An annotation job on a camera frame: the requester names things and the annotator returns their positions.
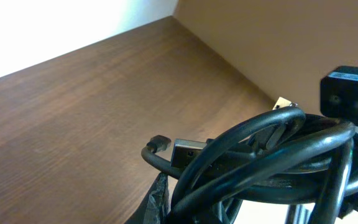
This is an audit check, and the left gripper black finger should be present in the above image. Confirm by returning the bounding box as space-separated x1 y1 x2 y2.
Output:
125 173 169 224

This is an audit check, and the black USB cable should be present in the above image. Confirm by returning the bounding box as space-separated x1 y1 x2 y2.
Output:
140 96 358 224

